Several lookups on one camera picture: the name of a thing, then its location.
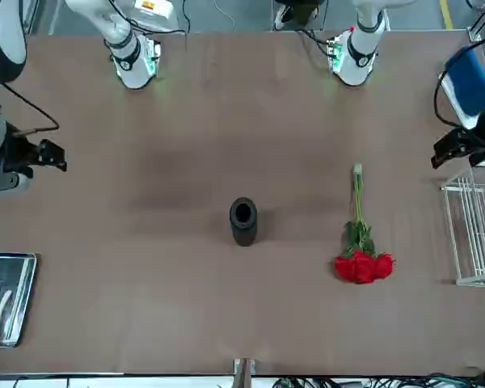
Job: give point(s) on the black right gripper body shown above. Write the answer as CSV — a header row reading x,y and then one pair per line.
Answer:
x,y
18,155

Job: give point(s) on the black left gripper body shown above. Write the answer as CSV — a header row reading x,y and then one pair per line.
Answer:
x,y
483,147

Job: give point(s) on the red rose bouquet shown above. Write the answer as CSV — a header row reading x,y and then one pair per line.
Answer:
x,y
363,268

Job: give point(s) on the black ribbed vase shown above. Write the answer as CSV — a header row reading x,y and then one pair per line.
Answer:
x,y
243,234

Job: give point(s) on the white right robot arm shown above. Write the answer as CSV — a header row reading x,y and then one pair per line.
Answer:
x,y
131,68

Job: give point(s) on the blue padded white stand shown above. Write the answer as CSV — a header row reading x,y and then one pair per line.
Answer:
x,y
469,81

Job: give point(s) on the steel instrument tray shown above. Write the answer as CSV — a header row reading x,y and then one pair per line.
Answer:
x,y
24,262

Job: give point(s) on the steel tweezers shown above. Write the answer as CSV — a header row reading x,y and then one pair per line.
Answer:
x,y
18,291

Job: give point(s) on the white box yellow label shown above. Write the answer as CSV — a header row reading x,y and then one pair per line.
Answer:
x,y
157,10

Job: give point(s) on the person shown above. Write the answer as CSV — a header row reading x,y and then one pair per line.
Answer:
x,y
283,18

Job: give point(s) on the aluminium frame post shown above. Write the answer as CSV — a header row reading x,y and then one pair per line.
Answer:
x,y
31,20
475,32

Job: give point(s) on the metal camera bracket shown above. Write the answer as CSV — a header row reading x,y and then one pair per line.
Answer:
x,y
244,372

